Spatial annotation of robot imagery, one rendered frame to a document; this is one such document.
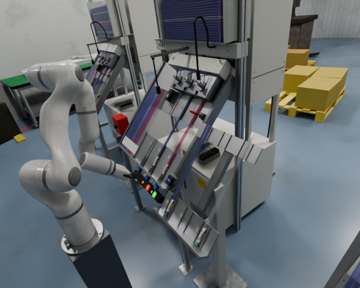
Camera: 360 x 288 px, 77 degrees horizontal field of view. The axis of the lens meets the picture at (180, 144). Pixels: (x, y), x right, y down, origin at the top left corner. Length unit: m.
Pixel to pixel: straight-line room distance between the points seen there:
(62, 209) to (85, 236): 0.19
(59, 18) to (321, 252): 5.79
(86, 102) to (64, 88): 0.19
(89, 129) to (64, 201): 0.34
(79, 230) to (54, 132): 0.43
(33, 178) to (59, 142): 0.16
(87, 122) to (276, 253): 1.51
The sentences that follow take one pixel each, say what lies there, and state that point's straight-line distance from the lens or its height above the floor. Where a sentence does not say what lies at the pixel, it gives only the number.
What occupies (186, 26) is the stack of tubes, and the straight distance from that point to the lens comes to 1.43.
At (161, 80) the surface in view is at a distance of 1.71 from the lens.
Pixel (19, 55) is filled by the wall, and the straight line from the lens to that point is 5.71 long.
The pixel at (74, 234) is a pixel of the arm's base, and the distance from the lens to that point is 1.14.
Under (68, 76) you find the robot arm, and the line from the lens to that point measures 0.96.
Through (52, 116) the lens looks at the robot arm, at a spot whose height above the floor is 1.27.
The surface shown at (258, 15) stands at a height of 1.48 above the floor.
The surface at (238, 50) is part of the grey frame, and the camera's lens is 1.21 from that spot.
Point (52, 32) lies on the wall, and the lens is 5.89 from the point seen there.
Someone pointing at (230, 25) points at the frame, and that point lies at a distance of 1.20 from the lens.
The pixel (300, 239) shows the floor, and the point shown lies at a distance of 2.02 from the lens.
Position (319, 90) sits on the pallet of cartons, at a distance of 3.55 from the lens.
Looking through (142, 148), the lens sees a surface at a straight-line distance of 1.54.
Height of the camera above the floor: 1.56
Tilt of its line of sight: 31 degrees down
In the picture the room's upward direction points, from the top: 8 degrees counter-clockwise
